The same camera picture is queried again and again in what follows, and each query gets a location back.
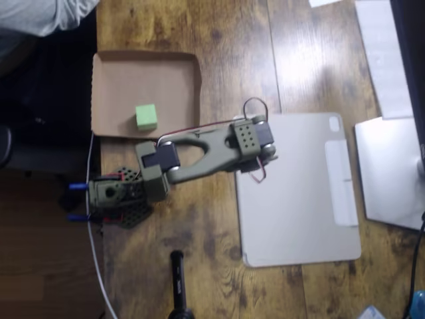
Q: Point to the green foam cube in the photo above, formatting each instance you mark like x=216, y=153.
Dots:
x=145, y=116

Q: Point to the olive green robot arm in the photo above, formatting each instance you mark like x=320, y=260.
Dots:
x=212, y=159

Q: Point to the brown cardboard tray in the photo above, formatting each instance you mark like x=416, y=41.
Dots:
x=142, y=76

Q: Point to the grey tablet folio case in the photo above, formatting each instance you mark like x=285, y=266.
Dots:
x=292, y=206

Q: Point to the black cylindrical pole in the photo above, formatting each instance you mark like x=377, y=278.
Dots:
x=178, y=282

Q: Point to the silver monitor stand base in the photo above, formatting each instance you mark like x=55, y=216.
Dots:
x=388, y=172

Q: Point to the white foam sheet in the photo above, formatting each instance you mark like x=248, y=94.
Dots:
x=382, y=50

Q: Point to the white paper sheet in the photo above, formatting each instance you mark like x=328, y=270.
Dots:
x=323, y=2

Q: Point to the white and blue box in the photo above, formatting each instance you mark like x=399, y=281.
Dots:
x=373, y=314

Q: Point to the black computer monitor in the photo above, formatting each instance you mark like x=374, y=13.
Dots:
x=415, y=66

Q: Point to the blue round object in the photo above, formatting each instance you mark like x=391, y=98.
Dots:
x=419, y=304

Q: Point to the black chair armrest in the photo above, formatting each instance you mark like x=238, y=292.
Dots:
x=4, y=146

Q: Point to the person in grey shirt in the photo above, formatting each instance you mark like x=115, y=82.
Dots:
x=26, y=16

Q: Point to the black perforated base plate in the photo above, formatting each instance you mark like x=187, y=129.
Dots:
x=136, y=216

